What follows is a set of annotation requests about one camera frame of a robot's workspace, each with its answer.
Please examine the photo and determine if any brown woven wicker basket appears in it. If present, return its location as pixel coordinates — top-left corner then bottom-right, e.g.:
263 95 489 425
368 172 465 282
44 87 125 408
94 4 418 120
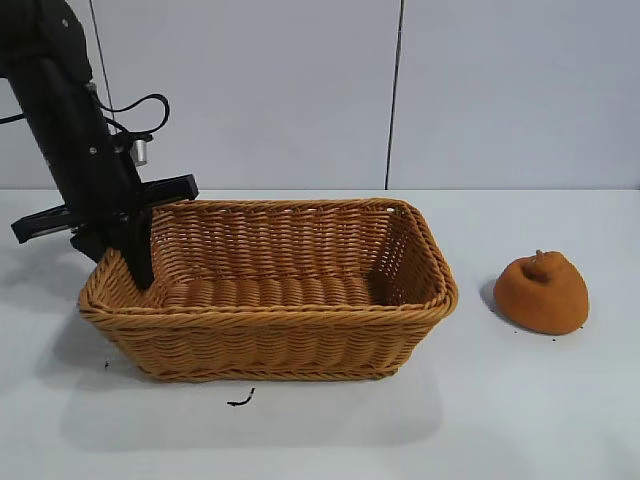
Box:
77 197 460 385

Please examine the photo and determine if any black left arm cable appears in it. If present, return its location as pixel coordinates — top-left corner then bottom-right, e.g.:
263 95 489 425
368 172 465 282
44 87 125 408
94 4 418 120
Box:
97 93 171 136

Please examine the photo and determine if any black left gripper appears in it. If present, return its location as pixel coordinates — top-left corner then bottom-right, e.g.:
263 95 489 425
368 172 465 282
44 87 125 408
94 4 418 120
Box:
12 143 200 292

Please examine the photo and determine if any orange fruit with stem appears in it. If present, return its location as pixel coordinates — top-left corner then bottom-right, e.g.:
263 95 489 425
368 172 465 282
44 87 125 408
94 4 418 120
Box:
493 248 591 336

